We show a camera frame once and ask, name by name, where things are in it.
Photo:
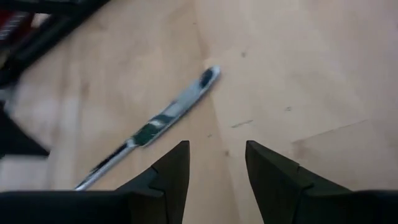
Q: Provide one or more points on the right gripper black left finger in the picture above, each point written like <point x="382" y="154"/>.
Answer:
<point x="93" y="208"/>

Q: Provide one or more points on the silver table knife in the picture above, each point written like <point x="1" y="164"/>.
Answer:
<point x="174" y="112"/>

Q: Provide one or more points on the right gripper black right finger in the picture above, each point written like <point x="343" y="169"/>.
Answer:
<point x="295" y="205"/>

